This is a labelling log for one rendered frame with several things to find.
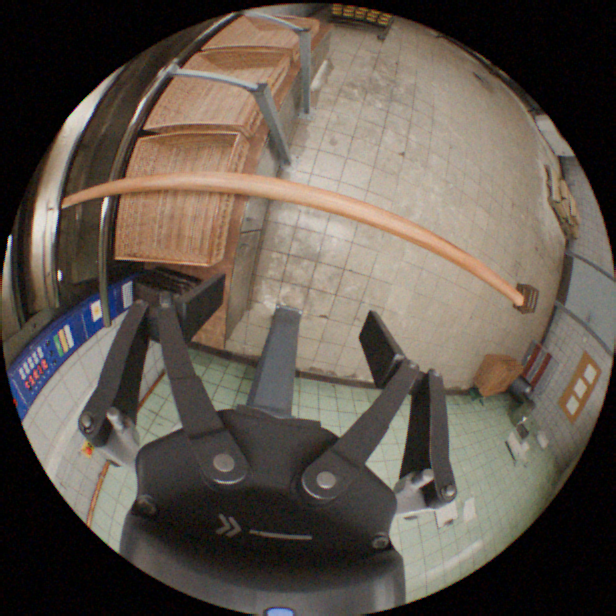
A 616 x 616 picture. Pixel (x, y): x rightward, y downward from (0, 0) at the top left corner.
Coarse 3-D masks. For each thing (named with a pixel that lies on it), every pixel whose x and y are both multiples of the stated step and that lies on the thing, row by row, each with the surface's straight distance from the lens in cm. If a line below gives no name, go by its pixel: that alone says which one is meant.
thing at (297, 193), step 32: (96, 192) 54; (128, 192) 44; (224, 192) 31; (256, 192) 28; (288, 192) 27; (320, 192) 27; (384, 224) 29; (416, 224) 31; (448, 256) 35; (512, 288) 51
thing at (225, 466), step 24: (168, 312) 13; (168, 336) 11; (168, 360) 9; (192, 384) 8; (192, 408) 7; (192, 432) 6; (216, 432) 6; (216, 456) 6; (240, 456) 6; (216, 480) 5; (240, 480) 6
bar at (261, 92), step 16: (256, 16) 105; (208, 32) 84; (304, 32) 105; (192, 48) 77; (304, 48) 112; (176, 64) 71; (304, 64) 122; (160, 80) 66; (208, 80) 70; (224, 80) 69; (240, 80) 70; (304, 80) 134; (144, 96) 63; (256, 96) 73; (304, 96) 150; (272, 112) 82; (304, 112) 171; (128, 128) 59; (272, 128) 96; (288, 160) 142; (112, 176) 56
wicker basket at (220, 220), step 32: (160, 160) 112; (192, 160) 110; (224, 160) 101; (160, 192) 113; (192, 192) 105; (128, 224) 105; (160, 224) 115; (192, 224) 103; (224, 224) 91; (128, 256) 102; (160, 256) 98; (192, 256) 98
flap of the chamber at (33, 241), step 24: (96, 96) 90; (72, 120) 89; (72, 144) 83; (48, 168) 86; (48, 192) 82; (48, 216) 81; (24, 240) 88; (48, 240) 81; (24, 264) 89; (48, 264) 82; (48, 288) 84
